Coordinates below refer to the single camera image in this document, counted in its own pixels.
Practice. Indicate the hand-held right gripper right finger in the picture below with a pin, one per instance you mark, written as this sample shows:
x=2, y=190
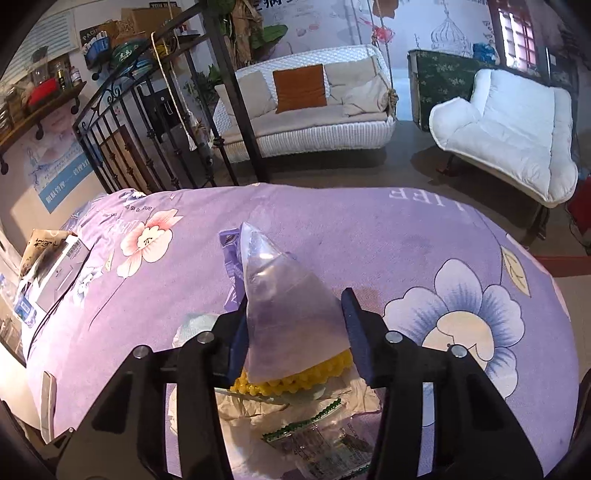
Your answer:
x=358, y=337

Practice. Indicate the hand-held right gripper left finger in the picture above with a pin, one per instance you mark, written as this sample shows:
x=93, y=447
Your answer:
x=238, y=341

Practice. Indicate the pale green tissue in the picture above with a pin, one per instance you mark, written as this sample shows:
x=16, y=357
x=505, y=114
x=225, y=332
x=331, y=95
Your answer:
x=194, y=327

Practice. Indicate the clear plastic bag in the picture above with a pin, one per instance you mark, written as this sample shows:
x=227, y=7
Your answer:
x=291, y=323

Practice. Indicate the yellow foam net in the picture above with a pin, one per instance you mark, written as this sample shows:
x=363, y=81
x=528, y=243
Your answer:
x=277, y=385

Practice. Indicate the purple printed wrapper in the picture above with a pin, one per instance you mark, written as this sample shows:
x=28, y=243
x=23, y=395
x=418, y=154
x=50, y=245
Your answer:
x=231, y=263

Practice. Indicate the clear packet green edge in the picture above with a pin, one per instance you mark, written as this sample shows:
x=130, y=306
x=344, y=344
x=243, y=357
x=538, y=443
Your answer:
x=318, y=447

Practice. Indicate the purple floral blanket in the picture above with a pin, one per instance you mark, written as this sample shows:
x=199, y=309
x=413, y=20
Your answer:
x=369, y=240

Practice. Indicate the white flat box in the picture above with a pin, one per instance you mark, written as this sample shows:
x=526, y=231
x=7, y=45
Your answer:
x=60, y=277

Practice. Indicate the white wicker swing sofa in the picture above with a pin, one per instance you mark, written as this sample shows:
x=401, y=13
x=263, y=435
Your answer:
x=300, y=136

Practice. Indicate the beige cushion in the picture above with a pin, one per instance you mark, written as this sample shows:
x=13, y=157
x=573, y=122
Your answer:
x=247, y=99
x=360, y=87

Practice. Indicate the black water dispenser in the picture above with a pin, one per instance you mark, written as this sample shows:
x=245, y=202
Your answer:
x=161, y=110

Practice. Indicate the orange cushion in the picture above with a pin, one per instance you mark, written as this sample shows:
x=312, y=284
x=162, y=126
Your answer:
x=300, y=87

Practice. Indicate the white padded armchair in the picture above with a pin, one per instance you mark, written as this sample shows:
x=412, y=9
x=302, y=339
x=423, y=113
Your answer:
x=508, y=120

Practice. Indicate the green floral cabinet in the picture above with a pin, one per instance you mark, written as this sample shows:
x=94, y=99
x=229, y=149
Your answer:
x=443, y=78

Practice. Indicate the banana plant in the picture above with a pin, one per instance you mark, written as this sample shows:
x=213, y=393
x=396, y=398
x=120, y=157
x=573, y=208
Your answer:
x=249, y=32

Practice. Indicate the blue plastic bag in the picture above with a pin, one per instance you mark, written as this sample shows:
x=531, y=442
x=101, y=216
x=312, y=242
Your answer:
x=484, y=52

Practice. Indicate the blue water jug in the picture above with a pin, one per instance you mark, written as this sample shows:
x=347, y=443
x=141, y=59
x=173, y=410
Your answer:
x=125, y=50

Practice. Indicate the red cloth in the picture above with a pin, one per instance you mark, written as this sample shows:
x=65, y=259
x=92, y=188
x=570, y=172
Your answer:
x=41, y=92

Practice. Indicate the blue organizer basket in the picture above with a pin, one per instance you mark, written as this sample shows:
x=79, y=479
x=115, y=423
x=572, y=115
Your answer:
x=97, y=48

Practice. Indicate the cardboard box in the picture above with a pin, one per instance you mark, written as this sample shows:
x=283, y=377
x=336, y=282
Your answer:
x=147, y=18

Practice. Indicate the red telephone booth cabinet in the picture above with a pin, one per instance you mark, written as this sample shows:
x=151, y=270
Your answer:
x=515, y=32

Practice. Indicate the blue framed list poster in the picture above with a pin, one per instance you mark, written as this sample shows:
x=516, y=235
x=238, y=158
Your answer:
x=46, y=39

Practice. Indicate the face wall poster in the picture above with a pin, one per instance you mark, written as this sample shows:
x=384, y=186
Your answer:
x=60, y=170

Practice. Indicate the black metal bed frame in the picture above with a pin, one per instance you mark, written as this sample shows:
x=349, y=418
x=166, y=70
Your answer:
x=231, y=92

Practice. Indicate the wooden wall shelf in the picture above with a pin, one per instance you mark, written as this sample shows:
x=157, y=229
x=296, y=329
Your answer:
x=41, y=117

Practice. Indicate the large wall poster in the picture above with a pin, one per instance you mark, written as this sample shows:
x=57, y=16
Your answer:
x=415, y=23

